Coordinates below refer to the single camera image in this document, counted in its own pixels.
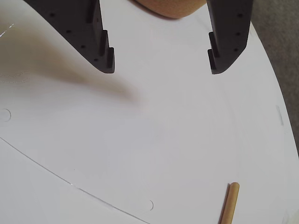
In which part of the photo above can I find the brown cork pen holder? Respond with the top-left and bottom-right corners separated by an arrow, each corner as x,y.
130,0 -> 207,20

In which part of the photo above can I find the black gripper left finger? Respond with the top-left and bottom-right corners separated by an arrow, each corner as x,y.
23,0 -> 115,74

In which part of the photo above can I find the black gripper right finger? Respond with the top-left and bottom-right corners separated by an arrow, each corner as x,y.
206,0 -> 253,75

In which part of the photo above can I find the brown pen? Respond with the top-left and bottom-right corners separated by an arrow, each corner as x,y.
218,182 -> 240,224

